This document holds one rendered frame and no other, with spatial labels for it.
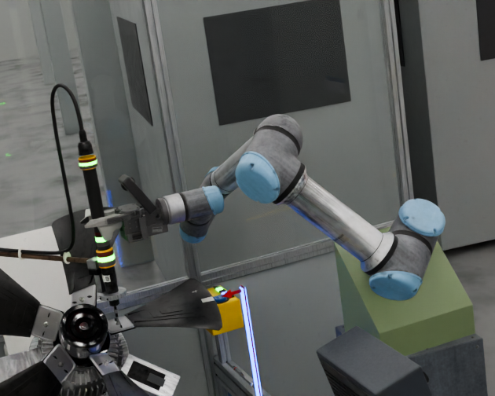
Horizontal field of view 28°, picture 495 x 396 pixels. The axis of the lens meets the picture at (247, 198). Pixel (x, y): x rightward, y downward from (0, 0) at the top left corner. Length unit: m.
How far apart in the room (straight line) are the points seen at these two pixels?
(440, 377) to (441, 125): 3.51
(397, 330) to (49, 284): 0.98
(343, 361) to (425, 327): 0.59
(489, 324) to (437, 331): 2.64
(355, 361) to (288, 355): 1.58
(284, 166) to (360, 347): 0.47
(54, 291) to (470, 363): 1.15
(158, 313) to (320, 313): 1.15
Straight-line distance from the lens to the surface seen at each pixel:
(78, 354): 2.51
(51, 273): 2.85
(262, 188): 2.27
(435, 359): 2.62
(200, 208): 2.52
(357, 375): 1.99
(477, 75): 6.07
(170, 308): 2.58
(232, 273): 3.41
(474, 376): 2.69
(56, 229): 2.71
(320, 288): 3.58
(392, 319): 2.56
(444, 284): 2.66
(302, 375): 3.65
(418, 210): 2.47
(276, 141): 2.29
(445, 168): 6.07
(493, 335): 5.11
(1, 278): 2.55
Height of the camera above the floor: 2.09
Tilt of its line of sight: 15 degrees down
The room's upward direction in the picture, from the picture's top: 8 degrees counter-clockwise
